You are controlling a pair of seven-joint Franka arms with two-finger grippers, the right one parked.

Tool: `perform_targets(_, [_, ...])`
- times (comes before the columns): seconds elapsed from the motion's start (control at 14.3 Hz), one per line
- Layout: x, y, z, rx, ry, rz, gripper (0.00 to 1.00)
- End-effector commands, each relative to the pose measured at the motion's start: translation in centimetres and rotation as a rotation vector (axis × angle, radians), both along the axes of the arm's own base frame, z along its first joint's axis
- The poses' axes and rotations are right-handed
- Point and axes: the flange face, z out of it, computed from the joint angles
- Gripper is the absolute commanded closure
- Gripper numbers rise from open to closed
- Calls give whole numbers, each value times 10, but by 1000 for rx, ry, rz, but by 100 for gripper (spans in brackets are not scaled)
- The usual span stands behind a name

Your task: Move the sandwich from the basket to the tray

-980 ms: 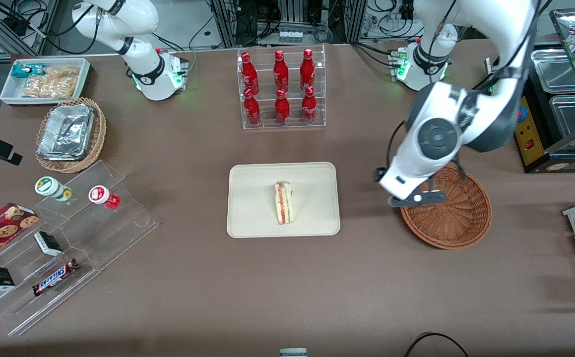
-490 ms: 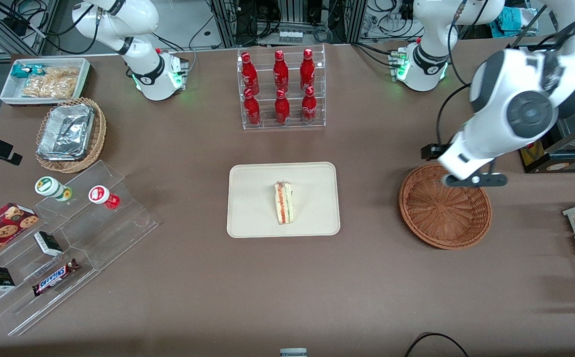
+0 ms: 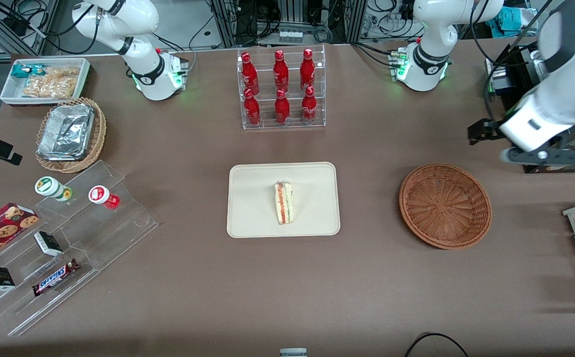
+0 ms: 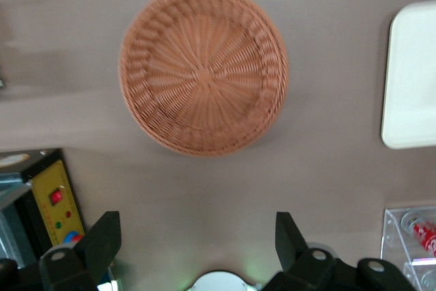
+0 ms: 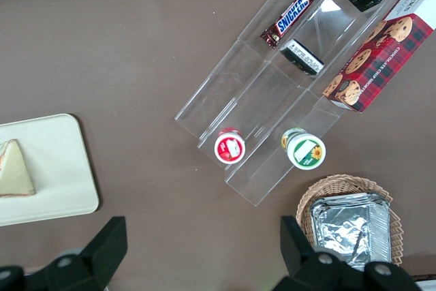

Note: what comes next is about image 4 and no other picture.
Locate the round wicker basket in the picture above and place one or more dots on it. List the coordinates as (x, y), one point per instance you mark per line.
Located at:
(204, 76)

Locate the red soda can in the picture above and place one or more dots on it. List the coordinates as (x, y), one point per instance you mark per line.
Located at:
(425, 238)

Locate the white round plate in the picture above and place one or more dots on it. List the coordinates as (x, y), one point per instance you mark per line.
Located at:
(218, 282)

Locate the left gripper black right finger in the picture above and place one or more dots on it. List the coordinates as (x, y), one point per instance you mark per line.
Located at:
(299, 270)

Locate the cream rectangular plastic tray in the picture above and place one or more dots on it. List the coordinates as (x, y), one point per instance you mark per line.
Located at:
(412, 83)

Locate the clear acrylic can holder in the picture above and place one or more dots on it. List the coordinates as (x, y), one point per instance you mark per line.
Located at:
(391, 236)

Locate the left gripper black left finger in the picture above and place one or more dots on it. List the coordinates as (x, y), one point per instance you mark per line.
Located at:
(88, 260)

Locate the black appliance yellow control panel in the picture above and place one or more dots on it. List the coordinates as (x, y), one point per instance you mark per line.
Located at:
(58, 182)

